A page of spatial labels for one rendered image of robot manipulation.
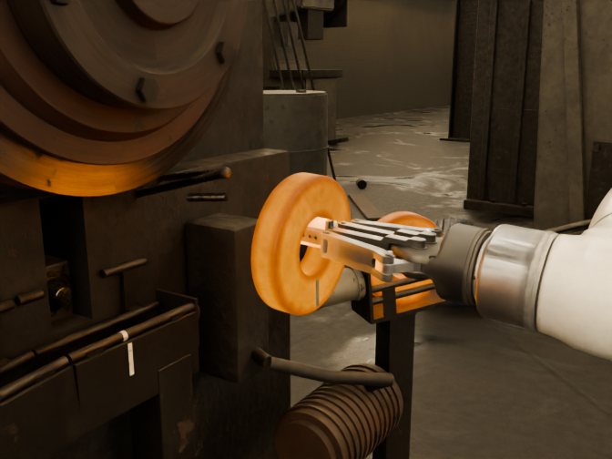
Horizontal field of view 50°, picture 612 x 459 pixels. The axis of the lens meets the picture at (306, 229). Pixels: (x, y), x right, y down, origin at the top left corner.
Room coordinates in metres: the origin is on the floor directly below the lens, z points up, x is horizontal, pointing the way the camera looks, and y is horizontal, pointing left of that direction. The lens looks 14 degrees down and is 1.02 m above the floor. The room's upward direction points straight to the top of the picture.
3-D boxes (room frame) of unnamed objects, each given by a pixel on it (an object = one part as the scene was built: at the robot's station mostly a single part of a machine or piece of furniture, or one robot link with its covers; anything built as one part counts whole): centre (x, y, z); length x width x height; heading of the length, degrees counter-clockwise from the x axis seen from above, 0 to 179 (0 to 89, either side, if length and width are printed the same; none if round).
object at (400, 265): (0.59, -0.10, 0.84); 0.05 x 0.05 x 0.02; 58
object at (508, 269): (0.57, -0.19, 0.83); 0.09 x 0.06 x 0.09; 146
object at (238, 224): (0.93, 0.12, 0.68); 0.11 x 0.08 x 0.24; 57
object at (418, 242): (0.63, -0.07, 0.84); 0.11 x 0.01 x 0.04; 58
